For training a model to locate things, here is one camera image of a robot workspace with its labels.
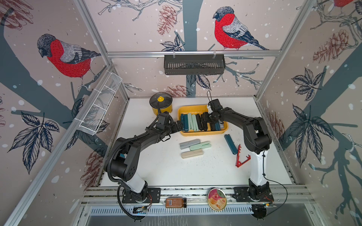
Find black pliers pair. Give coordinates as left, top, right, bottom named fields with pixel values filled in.
left=196, top=114, right=204, bottom=131

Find black hanging wire basket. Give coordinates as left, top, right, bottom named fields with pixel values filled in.
left=164, top=54, right=226, bottom=75

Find yellow pot with dark lid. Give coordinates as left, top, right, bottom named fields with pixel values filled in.
left=149, top=92, right=173, bottom=115

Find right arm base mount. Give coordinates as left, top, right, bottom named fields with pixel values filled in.
left=232, top=179, right=274, bottom=202

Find red plastic tool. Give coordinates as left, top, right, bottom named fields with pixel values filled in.
left=235, top=145, right=251, bottom=168

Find yellow plastic storage box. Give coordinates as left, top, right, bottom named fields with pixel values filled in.
left=178, top=105, right=228, bottom=137

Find dark teal pliers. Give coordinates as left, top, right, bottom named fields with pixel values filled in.
left=215, top=123, right=221, bottom=131
left=183, top=114, right=189, bottom=132
left=180, top=114, right=186, bottom=132
left=224, top=134, right=238, bottom=155

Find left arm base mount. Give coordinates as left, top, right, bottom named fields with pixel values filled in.
left=122, top=184, right=161, bottom=204

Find beige pruning pliers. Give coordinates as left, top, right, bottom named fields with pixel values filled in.
left=181, top=149, right=204, bottom=159

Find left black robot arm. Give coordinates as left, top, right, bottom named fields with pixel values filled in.
left=104, top=112, right=184, bottom=202

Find white mesh wall basket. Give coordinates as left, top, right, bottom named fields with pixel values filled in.
left=78, top=71, right=122, bottom=136

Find small brown box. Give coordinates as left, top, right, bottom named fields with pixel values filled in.
left=165, top=197, right=187, bottom=208

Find dark teal pliers bottom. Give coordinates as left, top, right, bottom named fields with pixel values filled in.
left=183, top=114, right=189, bottom=132

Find round pink tin lid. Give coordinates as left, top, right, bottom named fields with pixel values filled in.
left=207, top=188, right=227, bottom=211

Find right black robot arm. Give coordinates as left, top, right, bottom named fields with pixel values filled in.
left=205, top=99, right=272, bottom=200

